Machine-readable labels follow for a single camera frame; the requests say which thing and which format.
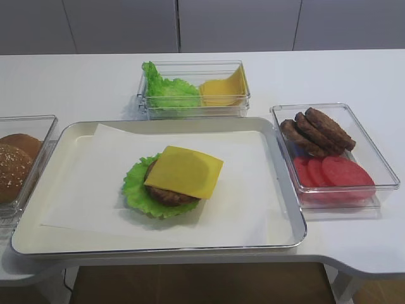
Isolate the sesame bun top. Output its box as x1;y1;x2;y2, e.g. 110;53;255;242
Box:
0;144;32;204

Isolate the yellow cheese slice on tray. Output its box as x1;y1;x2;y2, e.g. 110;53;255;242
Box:
144;146;223;199

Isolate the clear lettuce and cheese box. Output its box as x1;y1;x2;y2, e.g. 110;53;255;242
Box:
135;60;251;120

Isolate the yellow cheese slices stack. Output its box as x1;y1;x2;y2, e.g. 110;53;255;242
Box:
199;66;247;106

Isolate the green lettuce in box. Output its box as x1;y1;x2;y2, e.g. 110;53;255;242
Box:
142;61;200;108

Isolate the green lettuce leaf on tray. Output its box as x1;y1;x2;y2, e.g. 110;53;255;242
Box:
122;153;199;219

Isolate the brown burger patty on tray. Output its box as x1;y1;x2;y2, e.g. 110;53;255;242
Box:
145;159;201;208

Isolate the brown patty front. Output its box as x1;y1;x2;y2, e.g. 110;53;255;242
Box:
280;119;330;158

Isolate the red tomato slice left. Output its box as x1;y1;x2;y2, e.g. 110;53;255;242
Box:
293;156;315;187

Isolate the red tomato slice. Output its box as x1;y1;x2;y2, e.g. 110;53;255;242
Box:
308;158;332;187
293;156;315;187
321;156;376;200

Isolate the red tomato slice middle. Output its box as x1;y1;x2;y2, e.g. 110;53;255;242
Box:
308;158;332;187

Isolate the white serving tray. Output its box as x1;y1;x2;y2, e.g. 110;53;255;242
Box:
11;117;307;255

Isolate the brown patty middle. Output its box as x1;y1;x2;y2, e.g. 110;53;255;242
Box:
295;112;344;155

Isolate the white paper sheet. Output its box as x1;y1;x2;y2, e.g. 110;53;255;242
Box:
40;123;296;246

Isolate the brown patty rear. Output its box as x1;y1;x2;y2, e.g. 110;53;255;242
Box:
305;107;356;151

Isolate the clear patty and tomato box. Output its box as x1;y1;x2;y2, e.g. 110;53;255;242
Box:
270;103;400;212

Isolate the red tomato slice right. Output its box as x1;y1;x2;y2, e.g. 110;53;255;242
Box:
321;156;376;200

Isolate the clear bun box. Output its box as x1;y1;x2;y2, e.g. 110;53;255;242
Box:
1;115;58;231

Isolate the plain brown bun rear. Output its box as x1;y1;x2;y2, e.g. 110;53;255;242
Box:
0;134;42;161

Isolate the black cable under table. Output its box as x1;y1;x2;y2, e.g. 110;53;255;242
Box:
62;267;75;292

